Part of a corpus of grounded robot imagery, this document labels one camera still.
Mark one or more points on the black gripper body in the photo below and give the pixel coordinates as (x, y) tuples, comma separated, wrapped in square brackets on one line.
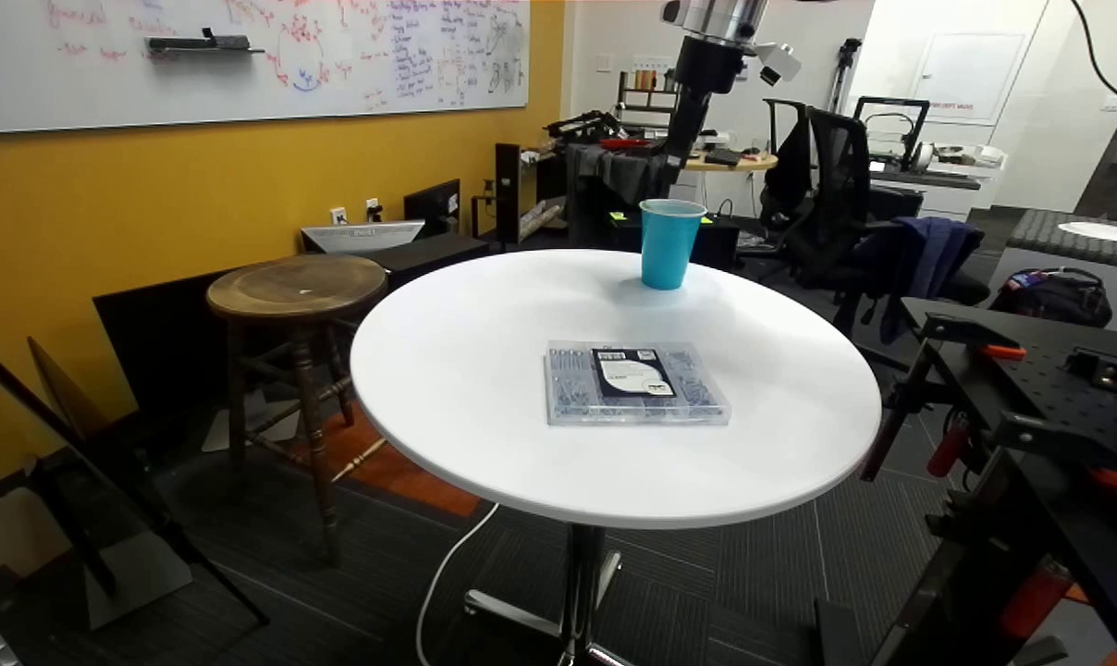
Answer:
[(709, 80)]

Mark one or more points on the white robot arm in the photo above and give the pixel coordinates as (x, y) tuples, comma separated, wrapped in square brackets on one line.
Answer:
[(720, 16)]

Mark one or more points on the light blue plastic cup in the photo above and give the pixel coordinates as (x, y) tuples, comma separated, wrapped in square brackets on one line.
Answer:
[(672, 246)]

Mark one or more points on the black office chair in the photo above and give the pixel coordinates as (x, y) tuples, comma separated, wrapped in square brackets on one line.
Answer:
[(823, 171)]

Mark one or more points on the black computer monitor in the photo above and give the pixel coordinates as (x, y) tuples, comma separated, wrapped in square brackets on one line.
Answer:
[(892, 129)]

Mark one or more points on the black hard drive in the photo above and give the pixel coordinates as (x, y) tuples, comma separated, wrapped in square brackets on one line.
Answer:
[(635, 375)]

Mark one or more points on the blue jacket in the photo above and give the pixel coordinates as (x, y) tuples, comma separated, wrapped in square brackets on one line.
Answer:
[(932, 254)]

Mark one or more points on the white plastic tray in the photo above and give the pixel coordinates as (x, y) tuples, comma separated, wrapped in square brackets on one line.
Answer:
[(360, 235)]

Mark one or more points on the orange black clamp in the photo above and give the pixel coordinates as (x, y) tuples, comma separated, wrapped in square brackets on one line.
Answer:
[(948, 446), (1031, 609)]

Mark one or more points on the black backpack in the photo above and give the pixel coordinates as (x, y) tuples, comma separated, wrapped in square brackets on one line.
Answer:
[(1060, 296)]

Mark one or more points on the round wooden stool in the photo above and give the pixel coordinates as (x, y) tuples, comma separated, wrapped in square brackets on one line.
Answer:
[(297, 291)]

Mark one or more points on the black perforated robot table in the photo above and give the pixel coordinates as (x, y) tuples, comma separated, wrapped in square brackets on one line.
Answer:
[(1063, 409)]

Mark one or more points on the whiteboard with writing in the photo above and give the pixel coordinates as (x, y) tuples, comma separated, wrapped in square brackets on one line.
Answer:
[(213, 61)]

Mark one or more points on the black whiteboard eraser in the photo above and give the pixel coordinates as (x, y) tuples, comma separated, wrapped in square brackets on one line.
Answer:
[(196, 45)]

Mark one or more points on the black tripod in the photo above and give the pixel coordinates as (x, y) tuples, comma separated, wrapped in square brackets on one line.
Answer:
[(78, 494)]

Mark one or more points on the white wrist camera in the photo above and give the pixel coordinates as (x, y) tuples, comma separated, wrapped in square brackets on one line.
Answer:
[(781, 64)]

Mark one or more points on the metal table pedestal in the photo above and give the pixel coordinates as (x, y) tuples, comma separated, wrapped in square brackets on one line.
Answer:
[(580, 592)]

